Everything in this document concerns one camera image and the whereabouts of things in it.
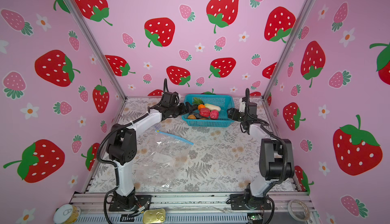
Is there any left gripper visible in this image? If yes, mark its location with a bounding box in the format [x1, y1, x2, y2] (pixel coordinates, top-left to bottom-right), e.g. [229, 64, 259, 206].
[169, 101, 194, 117]

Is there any green leafy vegetable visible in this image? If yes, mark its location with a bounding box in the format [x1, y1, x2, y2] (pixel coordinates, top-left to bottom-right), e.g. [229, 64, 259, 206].
[193, 97, 204, 105]

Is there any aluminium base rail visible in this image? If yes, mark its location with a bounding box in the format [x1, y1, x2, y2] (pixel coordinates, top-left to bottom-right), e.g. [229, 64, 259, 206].
[70, 192, 321, 224]

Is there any gold tin can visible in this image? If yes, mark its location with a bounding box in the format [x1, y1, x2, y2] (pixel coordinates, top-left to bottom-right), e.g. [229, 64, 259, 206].
[143, 209, 166, 224]

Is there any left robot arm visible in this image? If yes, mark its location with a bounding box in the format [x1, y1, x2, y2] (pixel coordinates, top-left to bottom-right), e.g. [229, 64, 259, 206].
[96, 102, 197, 210]

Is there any clear zip top bag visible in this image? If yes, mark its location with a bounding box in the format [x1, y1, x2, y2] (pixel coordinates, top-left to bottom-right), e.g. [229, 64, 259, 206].
[134, 130, 194, 190]

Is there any magenta toy fruit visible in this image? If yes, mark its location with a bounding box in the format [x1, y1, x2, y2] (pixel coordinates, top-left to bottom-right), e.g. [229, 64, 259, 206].
[209, 110, 219, 120]

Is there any tape roll with label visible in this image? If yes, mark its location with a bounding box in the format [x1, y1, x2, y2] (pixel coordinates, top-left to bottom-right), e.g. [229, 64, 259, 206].
[53, 204, 81, 224]

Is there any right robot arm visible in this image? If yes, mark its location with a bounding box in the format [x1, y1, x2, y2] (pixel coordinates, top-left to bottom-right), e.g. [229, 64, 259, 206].
[226, 108, 294, 210]

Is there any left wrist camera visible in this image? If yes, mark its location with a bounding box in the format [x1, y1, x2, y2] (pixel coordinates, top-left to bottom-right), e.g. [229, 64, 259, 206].
[161, 92, 180, 107]

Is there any clear tape roll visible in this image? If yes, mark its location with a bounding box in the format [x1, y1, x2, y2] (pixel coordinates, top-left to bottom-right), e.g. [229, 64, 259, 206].
[287, 200, 310, 222]

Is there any red toy pepper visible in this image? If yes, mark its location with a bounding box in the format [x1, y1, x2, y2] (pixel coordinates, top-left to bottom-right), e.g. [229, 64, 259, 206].
[199, 107, 211, 117]

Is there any dark eggplant toy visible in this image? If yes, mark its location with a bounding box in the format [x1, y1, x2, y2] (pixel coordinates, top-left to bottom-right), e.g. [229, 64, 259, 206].
[189, 111, 202, 119]

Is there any teal plastic basket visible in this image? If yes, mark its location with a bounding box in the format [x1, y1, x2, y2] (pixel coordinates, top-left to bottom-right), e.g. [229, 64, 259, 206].
[182, 94, 235, 128]

